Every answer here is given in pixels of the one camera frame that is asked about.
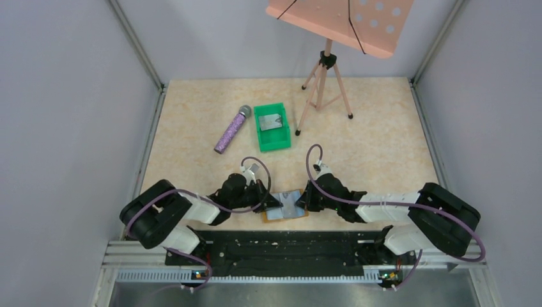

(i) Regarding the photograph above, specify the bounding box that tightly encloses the yellow leather card holder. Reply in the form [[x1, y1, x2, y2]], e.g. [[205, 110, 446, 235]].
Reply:
[[263, 189, 309, 223]]

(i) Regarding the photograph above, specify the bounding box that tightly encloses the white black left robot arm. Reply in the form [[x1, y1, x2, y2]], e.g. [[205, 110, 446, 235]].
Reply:
[[120, 173, 282, 257]]

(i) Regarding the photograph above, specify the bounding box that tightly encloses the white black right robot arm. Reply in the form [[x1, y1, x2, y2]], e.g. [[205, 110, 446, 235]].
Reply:
[[295, 173, 486, 262]]

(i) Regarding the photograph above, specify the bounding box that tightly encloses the green plastic bin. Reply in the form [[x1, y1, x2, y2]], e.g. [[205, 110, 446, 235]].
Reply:
[[253, 102, 291, 152]]

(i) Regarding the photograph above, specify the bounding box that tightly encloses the purple glitter microphone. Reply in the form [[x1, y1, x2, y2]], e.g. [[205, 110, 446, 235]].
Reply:
[[213, 105, 252, 154]]

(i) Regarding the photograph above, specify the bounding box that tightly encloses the pink music stand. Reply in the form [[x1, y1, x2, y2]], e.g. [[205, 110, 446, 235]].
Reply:
[[265, 0, 413, 136]]

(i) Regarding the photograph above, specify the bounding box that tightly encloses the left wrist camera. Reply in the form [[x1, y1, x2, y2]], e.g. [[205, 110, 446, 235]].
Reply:
[[240, 164, 259, 185]]

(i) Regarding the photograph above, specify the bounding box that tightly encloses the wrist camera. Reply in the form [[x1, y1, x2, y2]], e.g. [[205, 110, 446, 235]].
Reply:
[[313, 162, 332, 179], [240, 164, 259, 185]]

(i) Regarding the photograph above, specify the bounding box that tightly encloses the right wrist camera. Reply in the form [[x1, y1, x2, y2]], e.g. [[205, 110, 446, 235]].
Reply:
[[313, 162, 332, 179]]

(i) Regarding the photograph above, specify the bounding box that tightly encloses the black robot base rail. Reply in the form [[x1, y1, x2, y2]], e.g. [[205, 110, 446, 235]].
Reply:
[[101, 228, 484, 291]]

